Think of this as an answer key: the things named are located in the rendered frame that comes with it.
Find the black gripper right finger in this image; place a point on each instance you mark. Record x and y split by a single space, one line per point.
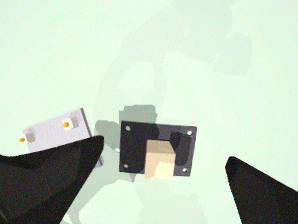
260 199

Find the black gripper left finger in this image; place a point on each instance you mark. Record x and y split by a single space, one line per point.
39 187

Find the grey base with gold pins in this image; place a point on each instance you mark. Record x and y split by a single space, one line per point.
60 130

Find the black board with beige square handle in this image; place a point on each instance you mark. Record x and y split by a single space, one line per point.
157 151

